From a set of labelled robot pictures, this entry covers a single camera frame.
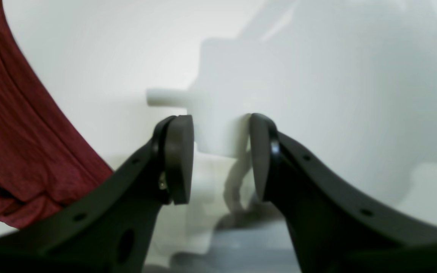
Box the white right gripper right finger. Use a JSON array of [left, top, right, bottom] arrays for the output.
[[250, 113, 437, 273]]

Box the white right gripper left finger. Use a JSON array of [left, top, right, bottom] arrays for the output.
[[0, 115, 194, 273]]

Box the dark red long-sleeve shirt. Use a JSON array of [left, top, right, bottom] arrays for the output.
[[0, 0, 113, 229]]

